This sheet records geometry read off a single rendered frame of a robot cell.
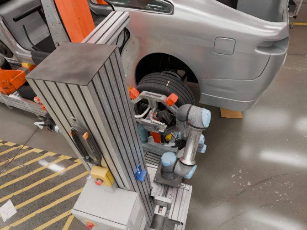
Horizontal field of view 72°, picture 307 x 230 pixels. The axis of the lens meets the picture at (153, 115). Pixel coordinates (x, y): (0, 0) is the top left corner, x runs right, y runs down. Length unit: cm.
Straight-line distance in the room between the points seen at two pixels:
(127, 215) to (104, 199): 17
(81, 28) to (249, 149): 240
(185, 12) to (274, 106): 227
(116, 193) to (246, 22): 155
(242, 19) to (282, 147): 186
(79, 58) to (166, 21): 129
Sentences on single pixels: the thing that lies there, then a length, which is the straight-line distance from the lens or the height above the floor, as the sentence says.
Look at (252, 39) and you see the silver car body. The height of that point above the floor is 155.
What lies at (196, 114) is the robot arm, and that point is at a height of 138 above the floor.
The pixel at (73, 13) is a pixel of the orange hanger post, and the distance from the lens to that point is 179.
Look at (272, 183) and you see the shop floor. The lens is 288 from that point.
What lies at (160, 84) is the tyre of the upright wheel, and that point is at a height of 118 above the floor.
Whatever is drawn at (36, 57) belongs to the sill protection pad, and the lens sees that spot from 362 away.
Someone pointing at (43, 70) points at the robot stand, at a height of 203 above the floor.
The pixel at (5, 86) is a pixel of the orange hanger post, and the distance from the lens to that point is 379.
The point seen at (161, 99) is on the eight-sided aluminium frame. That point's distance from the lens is 192.
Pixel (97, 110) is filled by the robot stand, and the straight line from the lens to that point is 77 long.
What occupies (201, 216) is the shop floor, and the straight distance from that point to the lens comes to 255.
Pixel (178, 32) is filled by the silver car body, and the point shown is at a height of 155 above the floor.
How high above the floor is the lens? 243
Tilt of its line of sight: 47 degrees down
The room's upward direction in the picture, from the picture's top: 8 degrees counter-clockwise
